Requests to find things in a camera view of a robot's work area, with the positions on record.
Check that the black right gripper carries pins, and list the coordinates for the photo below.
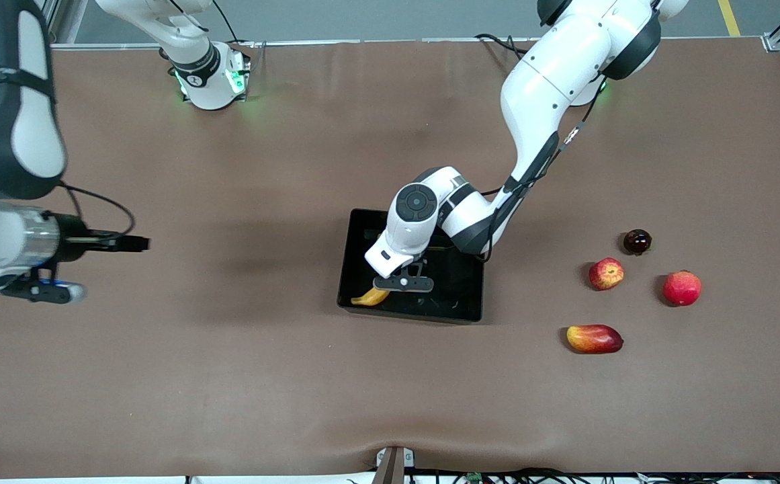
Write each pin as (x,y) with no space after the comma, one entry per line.
(75,246)

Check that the black plastic box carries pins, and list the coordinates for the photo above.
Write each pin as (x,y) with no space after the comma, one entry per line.
(457,296)

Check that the yellow banana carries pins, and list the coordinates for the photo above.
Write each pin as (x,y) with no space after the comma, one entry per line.
(368,298)

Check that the red yellow striped apple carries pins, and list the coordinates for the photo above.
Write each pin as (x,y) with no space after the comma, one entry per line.
(607,273)

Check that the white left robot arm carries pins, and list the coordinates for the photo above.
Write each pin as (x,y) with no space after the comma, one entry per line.
(551,81)

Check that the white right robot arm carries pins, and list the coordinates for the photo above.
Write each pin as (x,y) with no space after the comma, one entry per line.
(13,134)

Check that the brown table mat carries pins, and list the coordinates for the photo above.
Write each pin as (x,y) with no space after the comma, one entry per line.
(228,336)

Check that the red yellow mango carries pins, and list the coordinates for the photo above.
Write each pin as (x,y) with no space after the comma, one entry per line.
(594,339)

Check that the green circuit board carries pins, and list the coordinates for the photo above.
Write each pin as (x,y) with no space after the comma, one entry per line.
(475,478)

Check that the dark purple mangosteen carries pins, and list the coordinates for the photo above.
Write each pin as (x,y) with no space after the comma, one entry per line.
(637,241)

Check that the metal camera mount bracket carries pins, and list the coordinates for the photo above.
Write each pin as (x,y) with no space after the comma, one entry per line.
(393,464)

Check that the aluminium frame profile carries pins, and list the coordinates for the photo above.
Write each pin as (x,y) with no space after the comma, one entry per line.
(59,20)

